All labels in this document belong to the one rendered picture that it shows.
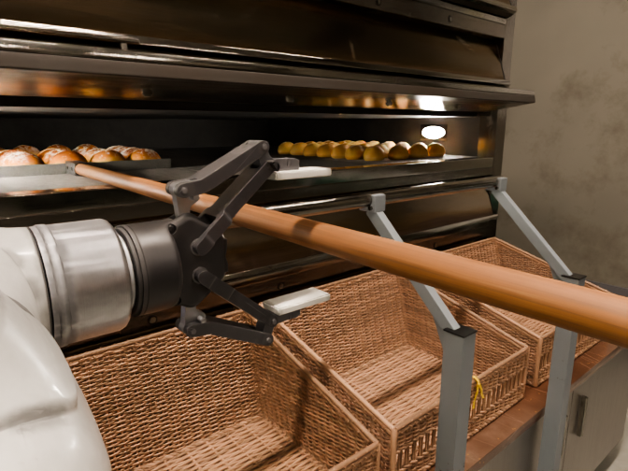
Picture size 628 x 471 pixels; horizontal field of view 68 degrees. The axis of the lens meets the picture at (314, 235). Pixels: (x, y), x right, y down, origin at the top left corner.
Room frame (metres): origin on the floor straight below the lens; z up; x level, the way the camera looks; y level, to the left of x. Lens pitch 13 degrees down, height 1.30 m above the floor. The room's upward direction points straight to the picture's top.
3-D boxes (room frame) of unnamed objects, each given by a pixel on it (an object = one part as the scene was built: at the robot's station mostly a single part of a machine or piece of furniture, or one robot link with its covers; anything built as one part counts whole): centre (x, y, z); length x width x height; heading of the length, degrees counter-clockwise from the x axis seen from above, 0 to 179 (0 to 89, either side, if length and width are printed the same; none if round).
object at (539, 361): (1.55, -0.69, 0.72); 0.56 x 0.49 x 0.28; 129
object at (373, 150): (2.06, -0.20, 1.21); 0.61 x 0.48 x 0.06; 40
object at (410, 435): (1.15, -0.21, 0.72); 0.56 x 0.49 x 0.28; 130
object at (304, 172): (0.47, 0.02, 1.26); 0.07 x 0.03 x 0.01; 130
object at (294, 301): (0.47, 0.02, 1.12); 0.07 x 0.03 x 0.01; 130
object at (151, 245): (0.39, 0.12, 1.19); 0.09 x 0.07 x 0.08; 130
